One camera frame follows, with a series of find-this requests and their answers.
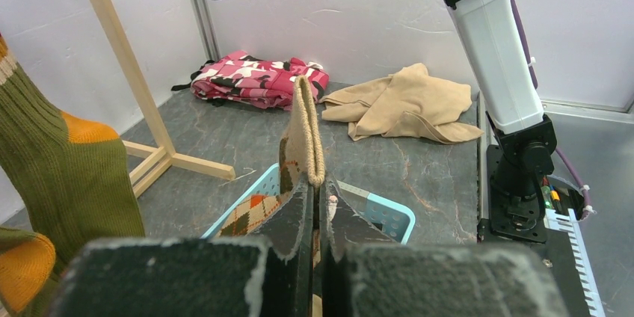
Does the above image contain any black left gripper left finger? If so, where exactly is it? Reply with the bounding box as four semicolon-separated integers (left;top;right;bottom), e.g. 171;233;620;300
247;173;314;316

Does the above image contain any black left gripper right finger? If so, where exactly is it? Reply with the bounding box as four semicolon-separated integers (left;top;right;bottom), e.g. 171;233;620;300
319;176;394;316

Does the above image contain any beige argyle sock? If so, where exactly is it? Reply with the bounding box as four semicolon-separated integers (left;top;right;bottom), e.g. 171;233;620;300
218;76;325;272

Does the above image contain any green striped sock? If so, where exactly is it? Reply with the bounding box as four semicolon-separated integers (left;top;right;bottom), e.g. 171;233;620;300
1;43;145;273
1;227;58;316

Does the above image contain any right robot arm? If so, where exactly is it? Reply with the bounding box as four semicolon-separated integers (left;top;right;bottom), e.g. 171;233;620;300
444;0;557;244

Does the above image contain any beige cloth on floor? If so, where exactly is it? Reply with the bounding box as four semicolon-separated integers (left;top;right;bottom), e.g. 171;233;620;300
321;63;484;144

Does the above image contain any pink camouflage bag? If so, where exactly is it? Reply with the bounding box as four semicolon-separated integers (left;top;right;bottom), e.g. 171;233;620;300
171;51;330;111

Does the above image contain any wooden rack frame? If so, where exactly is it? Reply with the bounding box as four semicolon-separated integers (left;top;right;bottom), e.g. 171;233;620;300
69;0;236;200

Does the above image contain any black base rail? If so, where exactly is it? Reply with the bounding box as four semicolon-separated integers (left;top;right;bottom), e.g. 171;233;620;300
477;145;605;316

